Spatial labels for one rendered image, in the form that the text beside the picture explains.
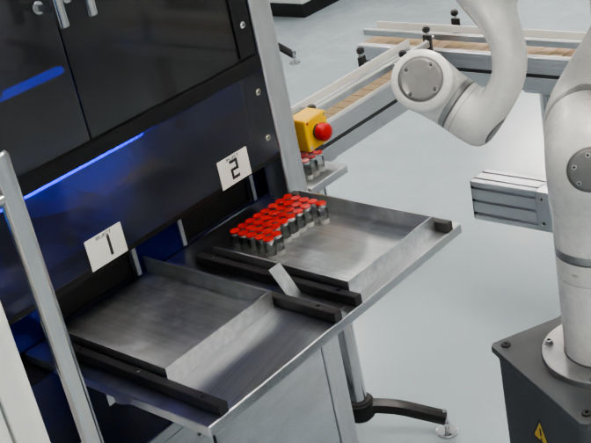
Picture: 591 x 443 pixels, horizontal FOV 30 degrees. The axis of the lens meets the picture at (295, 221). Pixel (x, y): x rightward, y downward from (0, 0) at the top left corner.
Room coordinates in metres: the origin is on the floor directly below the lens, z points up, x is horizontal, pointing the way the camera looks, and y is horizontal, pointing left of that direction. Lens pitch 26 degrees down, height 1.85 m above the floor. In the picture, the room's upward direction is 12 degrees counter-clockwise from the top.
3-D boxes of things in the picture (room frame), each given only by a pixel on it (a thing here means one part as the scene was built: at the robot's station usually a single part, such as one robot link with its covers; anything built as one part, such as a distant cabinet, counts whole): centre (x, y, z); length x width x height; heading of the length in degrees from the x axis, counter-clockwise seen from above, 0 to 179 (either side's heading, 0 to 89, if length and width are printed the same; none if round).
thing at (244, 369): (1.80, 0.11, 0.87); 0.70 x 0.48 x 0.02; 134
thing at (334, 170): (2.27, -0.04, 0.87); 0.14 x 0.13 x 0.02; 44
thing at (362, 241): (1.89, -0.04, 0.90); 0.34 x 0.26 x 0.04; 44
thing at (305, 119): (2.23, -0.06, 1.00); 0.08 x 0.07 x 0.07; 44
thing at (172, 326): (1.73, 0.28, 0.90); 0.34 x 0.26 x 0.04; 44
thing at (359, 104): (2.53, -0.17, 0.92); 0.69 x 0.16 x 0.16; 134
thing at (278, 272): (1.69, 0.01, 0.91); 0.14 x 0.03 x 0.06; 45
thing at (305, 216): (1.95, 0.02, 0.90); 0.18 x 0.02 x 0.05; 134
